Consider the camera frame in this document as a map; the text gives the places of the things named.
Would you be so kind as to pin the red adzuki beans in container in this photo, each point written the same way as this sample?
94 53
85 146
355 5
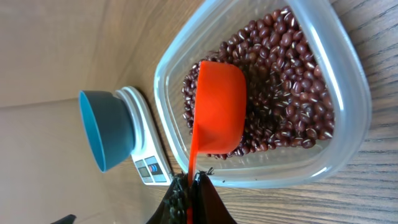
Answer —
289 103

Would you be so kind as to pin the white digital kitchen scale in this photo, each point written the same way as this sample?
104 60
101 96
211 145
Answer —
147 154

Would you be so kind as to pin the red measuring scoop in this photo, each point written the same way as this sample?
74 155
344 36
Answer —
219 114

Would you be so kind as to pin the clear plastic container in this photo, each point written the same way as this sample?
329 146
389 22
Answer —
215 21

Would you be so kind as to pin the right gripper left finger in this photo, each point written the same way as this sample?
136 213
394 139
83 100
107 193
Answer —
174 205

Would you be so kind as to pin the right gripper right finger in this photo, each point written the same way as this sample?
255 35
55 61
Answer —
207 206

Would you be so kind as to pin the blue bowl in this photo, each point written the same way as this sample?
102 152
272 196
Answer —
108 127

